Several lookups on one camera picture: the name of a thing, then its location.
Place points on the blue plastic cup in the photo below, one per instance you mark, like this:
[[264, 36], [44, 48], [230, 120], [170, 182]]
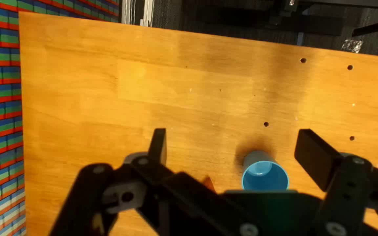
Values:
[[262, 173]]

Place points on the striped colourful wall panel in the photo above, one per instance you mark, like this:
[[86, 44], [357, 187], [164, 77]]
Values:
[[12, 181]]

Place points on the orange block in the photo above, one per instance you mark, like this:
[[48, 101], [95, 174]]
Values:
[[208, 182]]

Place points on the clear plastic wrapper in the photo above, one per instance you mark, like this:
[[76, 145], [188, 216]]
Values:
[[352, 44]]

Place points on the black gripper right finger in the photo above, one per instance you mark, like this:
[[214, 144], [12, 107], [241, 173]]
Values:
[[349, 182]]

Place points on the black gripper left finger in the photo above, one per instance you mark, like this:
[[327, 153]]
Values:
[[172, 203]]

